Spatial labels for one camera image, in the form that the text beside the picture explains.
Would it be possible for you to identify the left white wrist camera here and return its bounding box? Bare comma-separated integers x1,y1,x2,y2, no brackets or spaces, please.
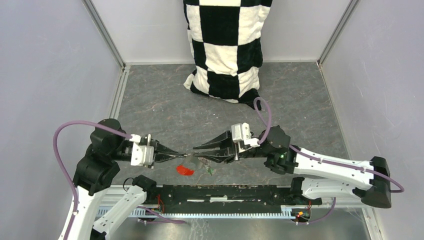
129,134,155,168

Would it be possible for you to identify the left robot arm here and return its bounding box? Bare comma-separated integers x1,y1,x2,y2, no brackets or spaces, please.
53,118,185,240

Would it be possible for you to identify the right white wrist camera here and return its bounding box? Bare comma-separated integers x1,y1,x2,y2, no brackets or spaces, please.
230,122,260,152

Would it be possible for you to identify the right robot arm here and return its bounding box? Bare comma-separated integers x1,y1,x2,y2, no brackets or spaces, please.
193,123,392,209

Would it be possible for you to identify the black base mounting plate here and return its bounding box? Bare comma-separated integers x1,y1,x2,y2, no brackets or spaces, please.
144,185,323,214

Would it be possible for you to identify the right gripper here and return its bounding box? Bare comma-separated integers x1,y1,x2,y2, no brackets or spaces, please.
193,130,270,164

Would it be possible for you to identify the black white checkered pillow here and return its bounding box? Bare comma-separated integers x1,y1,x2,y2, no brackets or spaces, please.
183,0,273,110

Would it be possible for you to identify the white slotted cable duct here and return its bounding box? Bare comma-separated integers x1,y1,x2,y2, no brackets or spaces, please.
128,208,295,220

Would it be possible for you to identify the red key tag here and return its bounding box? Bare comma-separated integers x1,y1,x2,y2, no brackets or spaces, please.
176,165,195,176

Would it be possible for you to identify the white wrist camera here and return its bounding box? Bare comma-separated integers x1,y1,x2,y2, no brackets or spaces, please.
230,122,260,152
129,134,155,168

